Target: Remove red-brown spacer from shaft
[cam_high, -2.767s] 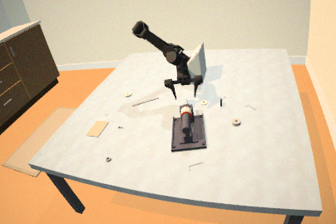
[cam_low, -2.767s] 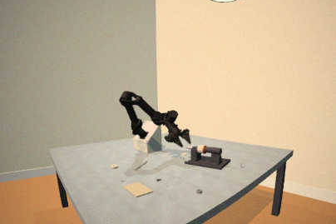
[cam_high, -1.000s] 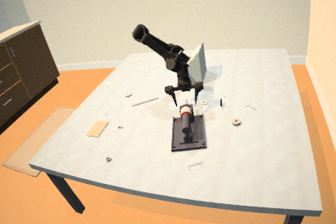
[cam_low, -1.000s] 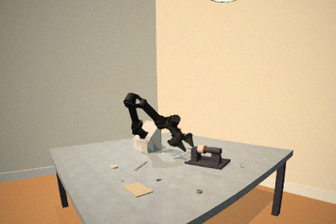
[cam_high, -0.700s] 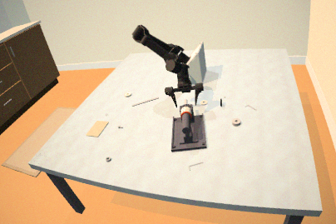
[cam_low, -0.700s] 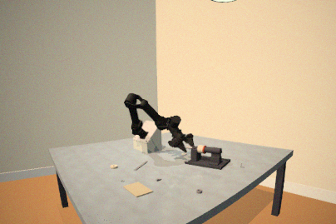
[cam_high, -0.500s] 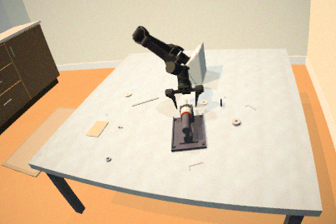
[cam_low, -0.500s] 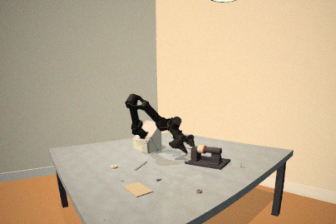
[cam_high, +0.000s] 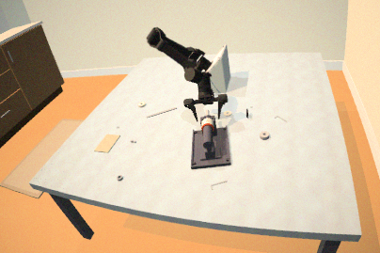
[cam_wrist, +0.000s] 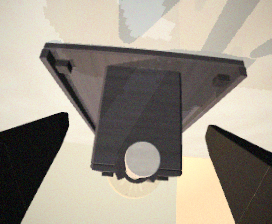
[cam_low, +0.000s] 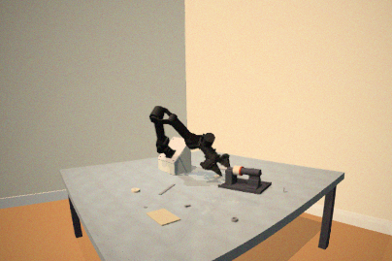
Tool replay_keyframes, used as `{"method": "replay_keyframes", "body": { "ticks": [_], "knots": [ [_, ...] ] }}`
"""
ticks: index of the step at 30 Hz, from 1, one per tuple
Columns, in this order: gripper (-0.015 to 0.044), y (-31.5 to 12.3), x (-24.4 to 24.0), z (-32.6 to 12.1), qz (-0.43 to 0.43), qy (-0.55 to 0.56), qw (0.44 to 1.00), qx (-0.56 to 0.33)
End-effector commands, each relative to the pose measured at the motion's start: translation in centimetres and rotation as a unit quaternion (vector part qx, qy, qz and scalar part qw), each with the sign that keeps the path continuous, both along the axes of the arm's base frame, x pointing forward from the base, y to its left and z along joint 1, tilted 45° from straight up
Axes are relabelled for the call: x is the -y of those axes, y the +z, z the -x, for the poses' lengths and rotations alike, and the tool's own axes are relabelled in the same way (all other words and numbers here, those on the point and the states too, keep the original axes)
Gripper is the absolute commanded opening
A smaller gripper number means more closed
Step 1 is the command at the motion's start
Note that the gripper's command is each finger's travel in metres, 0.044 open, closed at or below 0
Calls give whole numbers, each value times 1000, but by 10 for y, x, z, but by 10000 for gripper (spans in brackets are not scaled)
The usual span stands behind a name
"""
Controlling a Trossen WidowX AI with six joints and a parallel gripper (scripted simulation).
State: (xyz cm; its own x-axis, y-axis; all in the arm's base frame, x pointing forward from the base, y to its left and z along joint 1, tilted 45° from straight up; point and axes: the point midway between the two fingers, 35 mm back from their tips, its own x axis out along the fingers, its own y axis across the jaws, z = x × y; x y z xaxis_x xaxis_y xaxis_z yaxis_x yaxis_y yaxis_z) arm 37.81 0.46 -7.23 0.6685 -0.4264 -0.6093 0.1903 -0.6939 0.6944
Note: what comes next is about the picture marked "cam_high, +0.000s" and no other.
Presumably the tan flat rectangular board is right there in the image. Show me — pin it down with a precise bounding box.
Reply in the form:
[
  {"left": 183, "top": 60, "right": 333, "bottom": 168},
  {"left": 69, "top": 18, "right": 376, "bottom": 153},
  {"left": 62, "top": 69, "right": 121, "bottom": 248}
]
[{"left": 94, "top": 134, "right": 120, "bottom": 152}]

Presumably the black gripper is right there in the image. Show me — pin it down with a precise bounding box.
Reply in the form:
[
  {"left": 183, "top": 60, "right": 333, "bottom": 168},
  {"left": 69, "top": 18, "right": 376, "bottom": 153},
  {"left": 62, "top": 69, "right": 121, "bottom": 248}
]
[{"left": 183, "top": 83, "right": 229, "bottom": 122}]

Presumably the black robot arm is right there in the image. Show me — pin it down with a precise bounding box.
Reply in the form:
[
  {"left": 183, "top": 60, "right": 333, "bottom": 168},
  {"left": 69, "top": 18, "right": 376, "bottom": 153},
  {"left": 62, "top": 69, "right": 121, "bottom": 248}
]
[{"left": 147, "top": 26, "right": 214, "bottom": 85}]

